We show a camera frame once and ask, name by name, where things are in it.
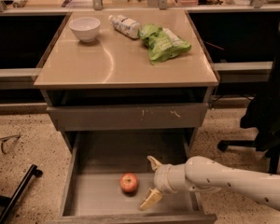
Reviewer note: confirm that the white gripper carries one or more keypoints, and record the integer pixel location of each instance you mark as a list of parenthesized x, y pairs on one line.
[(160, 177)]

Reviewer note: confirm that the red apple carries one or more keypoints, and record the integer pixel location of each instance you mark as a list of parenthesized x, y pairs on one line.
[(128, 182)]

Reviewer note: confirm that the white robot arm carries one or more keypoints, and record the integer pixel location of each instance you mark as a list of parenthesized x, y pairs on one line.
[(199, 174)]

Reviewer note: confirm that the open middle drawer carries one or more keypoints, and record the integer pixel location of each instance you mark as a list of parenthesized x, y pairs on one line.
[(92, 193)]

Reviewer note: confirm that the closed top drawer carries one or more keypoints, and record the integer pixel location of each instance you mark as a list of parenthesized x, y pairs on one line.
[(127, 117)]

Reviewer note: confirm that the grey drawer cabinet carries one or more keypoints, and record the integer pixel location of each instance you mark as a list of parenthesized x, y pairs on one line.
[(115, 70)]

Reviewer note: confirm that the black office chair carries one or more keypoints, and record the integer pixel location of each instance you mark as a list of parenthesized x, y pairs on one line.
[(263, 113)]

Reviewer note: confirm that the green chip bag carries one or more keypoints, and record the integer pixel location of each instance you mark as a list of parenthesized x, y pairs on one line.
[(162, 43)]

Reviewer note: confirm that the black metal stand leg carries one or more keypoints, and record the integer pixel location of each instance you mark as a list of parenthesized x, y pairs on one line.
[(9, 202)]

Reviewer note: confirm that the clear glasses on floor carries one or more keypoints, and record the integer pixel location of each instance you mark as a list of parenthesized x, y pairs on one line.
[(8, 142)]

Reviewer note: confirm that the white plastic bottle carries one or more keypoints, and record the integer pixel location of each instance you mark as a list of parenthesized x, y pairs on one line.
[(125, 25)]

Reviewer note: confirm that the white ceramic bowl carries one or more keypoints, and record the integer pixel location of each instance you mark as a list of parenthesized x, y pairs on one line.
[(85, 28)]

